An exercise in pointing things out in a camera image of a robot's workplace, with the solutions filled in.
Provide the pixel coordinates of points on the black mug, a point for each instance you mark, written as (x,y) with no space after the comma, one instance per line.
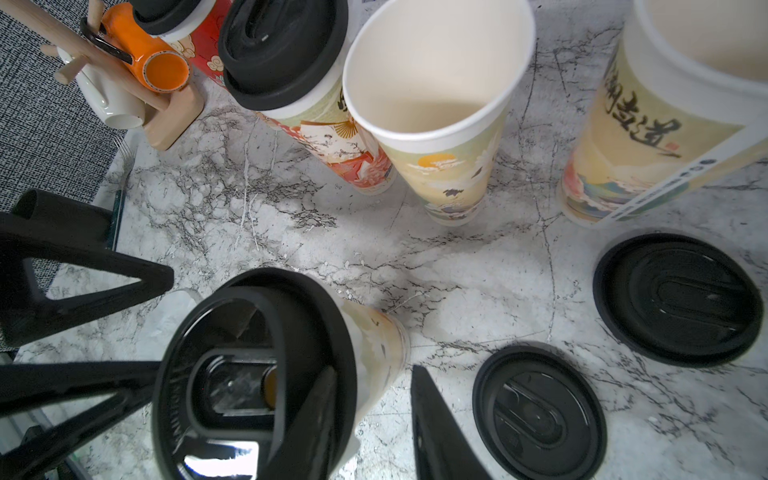
(73,218)

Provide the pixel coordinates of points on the cream paper cup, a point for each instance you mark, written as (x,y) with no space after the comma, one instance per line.
(682,102)
(432,82)
(381,348)

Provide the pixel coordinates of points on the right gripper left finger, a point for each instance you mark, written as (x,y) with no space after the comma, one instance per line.
(307,449)

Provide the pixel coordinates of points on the red paper milk tea cup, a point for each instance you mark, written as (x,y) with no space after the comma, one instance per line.
(200,46)

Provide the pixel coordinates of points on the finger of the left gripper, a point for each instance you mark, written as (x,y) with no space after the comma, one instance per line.
(128,386)
(50,284)

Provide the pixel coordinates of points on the white mug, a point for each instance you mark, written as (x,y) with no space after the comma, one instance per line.
(115,107)

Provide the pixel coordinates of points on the black cup lid back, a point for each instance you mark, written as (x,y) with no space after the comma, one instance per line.
(677,300)

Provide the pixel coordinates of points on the red white paper cup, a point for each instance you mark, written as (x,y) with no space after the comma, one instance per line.
(321,123)

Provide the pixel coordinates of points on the silver fork green handle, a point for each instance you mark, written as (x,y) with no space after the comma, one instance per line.
(128,156)

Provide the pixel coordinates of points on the orange mug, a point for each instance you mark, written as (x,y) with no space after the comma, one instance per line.
(154,63)

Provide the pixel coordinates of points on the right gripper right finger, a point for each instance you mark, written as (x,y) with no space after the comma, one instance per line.
(440,449)

